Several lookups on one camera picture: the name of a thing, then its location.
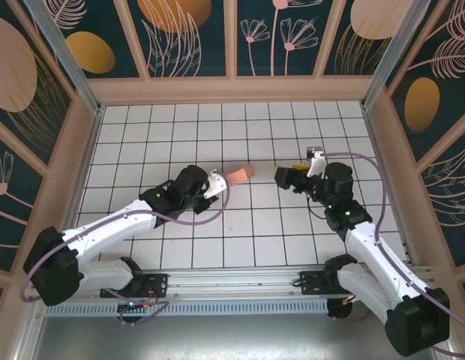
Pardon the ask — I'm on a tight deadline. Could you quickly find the pink cloth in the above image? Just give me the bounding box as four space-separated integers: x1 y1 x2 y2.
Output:
223 163 257 187

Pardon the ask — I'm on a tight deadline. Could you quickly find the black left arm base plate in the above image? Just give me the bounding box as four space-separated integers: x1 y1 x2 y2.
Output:
100 272 170 299

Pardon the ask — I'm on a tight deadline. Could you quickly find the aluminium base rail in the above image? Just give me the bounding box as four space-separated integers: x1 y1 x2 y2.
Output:
28 265 432 302

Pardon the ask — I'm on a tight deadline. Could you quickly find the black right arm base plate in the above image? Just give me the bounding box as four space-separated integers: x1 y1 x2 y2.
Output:
298 269 342 298

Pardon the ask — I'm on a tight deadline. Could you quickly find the grey slotted cable duct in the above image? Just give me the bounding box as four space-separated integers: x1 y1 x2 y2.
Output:
44 298 330 317

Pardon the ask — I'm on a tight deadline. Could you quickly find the aluminium frame post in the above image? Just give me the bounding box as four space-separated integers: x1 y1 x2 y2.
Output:
22 0 107 116
359 0 429 110

